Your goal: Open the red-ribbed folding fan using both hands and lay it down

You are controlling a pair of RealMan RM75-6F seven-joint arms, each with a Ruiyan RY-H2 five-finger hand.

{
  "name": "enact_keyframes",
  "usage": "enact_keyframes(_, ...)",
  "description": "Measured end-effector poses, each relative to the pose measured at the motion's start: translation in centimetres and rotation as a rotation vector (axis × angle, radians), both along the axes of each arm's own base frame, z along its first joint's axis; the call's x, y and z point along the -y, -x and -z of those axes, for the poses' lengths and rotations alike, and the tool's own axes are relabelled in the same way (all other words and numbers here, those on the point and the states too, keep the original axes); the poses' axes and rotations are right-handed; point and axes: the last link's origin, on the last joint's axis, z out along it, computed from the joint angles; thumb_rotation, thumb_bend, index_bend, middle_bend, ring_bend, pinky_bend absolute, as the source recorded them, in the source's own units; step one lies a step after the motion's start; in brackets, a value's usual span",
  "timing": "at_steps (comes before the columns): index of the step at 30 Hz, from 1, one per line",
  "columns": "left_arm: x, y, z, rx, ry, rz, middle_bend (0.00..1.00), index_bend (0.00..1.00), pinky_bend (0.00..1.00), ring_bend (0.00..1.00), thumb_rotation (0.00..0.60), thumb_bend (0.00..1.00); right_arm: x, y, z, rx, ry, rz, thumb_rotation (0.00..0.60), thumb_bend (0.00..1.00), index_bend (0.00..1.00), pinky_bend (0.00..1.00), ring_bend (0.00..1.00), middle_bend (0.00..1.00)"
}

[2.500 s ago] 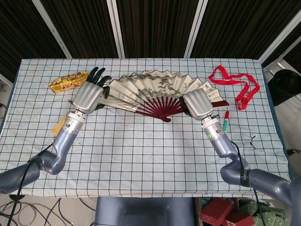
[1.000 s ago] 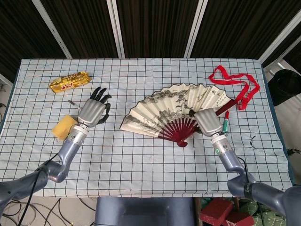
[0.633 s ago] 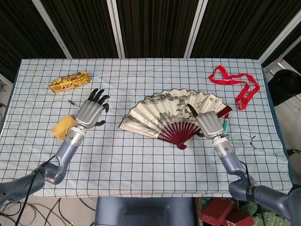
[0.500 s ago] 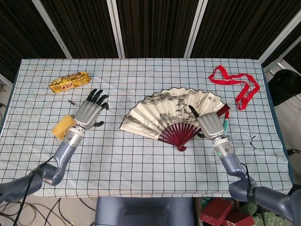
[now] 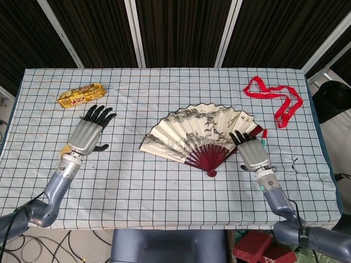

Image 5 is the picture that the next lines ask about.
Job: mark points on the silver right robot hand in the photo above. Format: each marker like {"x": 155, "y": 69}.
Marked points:
{"x": 253, "y": 154}

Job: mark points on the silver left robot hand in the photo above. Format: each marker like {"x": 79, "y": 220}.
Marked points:
{"x": 85, "y": 137}

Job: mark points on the paper folding fan red ribs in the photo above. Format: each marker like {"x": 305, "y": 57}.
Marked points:
{"x": 192, "y": 131}

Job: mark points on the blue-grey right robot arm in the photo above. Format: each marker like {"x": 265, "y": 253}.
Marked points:
{"x": 277, "y": 200}

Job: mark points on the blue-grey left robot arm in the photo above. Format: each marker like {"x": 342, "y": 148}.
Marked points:
{"x": 57, "y": 186}

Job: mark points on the red and green marker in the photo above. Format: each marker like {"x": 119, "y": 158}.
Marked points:
{"x": 265, "y": 137}

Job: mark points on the gold snack package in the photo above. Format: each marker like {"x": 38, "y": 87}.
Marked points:
{"x": 79, "y": 96}

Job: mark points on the blue checked tablecloth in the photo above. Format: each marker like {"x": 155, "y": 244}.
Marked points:
{"x": 150, "y": 197}

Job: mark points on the black round bin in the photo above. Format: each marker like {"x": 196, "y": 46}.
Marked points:
{"x": 333, "y": 101}

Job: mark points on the blue-grey robot torso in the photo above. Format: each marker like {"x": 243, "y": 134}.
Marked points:
{"x": 164, "y": 246}

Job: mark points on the white partition post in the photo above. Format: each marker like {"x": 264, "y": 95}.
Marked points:
{"x": 135, "y": 35}
{"x": 63, "y": 34}
{"x": 227, "y": 35}
{"x": 326, "y": 45}

